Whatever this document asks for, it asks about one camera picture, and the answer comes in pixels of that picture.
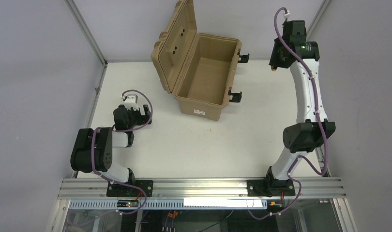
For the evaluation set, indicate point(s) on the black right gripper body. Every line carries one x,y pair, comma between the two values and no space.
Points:
277,55

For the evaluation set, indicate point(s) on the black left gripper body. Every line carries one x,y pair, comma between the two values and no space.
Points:
145,114

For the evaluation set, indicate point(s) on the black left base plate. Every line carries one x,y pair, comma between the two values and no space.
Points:
116,190

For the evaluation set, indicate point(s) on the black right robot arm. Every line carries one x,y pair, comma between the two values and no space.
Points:
292,51

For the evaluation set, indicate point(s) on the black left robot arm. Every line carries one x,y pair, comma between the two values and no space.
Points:
93,149

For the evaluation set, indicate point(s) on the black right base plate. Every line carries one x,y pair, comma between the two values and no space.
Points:
257,189

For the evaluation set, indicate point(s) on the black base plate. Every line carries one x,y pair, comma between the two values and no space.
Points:
257,189
116,190

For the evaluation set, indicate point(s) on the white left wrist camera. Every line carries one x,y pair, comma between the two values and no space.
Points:
130,101

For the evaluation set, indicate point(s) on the tan plastic storage bin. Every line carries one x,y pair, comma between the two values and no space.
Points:
198,69

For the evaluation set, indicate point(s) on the white slotted cable duct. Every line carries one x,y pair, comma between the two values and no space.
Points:
191,203

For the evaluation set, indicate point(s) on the aluminium mounting rail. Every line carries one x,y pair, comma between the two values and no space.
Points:
179,188

